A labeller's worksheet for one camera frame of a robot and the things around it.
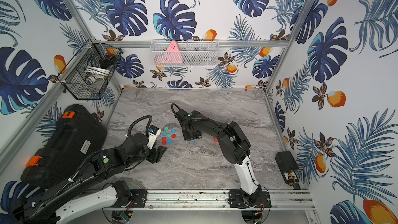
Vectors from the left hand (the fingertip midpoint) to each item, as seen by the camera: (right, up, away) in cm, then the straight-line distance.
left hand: (161, 144), depth 71 cm
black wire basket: (-44, +34, +13) cm, 57 cm away
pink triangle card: (+2, +48, +19) cm, 51 cm away
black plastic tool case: (-41, +5, +4) cm, 41 cm away
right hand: (+13, -2, +23) cm, 26 cm away
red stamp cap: (+1, -1, +26) cm, 26 cm away
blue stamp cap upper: (+1, +2, +28) cm, 28 cm away
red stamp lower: (+27, -3, +22) cm, 35 cm away
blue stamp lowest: (+13, -3, +22) cm, 26 cm away
